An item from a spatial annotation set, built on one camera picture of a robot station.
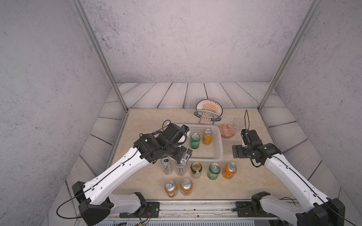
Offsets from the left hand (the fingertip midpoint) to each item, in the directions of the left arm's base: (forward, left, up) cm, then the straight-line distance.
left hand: (186, 151), depth 67 cm
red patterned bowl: (+29, -31, -24) cm, 49 cm away
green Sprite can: (-5, -14, -15) cm, 22 cm away
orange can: (+19, -14, -15) cm, 28 cm away
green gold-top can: (-2, -6, -15) cm, 16 cm away
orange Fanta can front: (-3, -24, -15) cm, 28 cm away
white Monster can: (-2, +3, -15) cm, 15 cm away
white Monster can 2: (+1, +10, -12) cm, 16 cm away
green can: (+16, -6, -15) cm, 23 cm away
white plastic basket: (+12, -18, -24) cm, 32 cm away
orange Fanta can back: (-11, +8, -15) cm, 21 cm away
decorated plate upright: (+41, -19, -9) cm, 46 cm away
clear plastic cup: (+34, -40, -20) cm, 56 cm away
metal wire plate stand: (+36, -21, -18) cm, 45 cm away
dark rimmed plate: (+34, -16, -12) cm, 40 cm away
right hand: (+6, -33, -11) cm, 35 cm away
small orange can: (-11, 0, -15) cm, 18 cm away
